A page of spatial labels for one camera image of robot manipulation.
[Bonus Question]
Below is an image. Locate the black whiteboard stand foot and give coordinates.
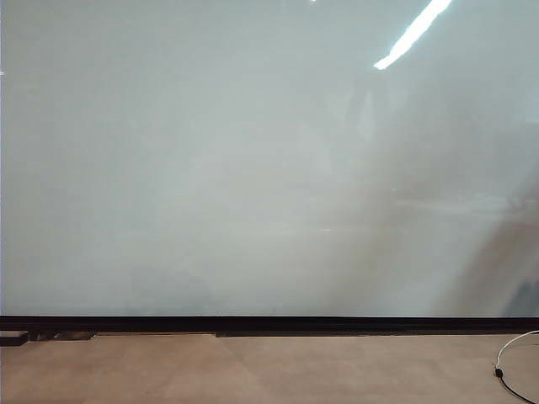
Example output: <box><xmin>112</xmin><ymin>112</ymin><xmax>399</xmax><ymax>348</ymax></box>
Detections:
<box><xmin>0</xmin><ymin>331</ymin><xmax>29</xmax><ymax>348</ymax></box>

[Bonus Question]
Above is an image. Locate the white glass whiteboard black frame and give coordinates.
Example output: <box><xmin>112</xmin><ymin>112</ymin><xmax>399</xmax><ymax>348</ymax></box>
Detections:
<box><xmin>0</xmin><ymin>0</ymin><xmax>539</xmax><ymax>334</ymax></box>

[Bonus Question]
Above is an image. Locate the thin black cable with plug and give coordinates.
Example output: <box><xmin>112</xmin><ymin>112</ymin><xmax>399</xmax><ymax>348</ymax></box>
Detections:
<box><xmin>493</xmin><ymin>356</ymin><xmax>539</xmax><ymax>403</ymax></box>

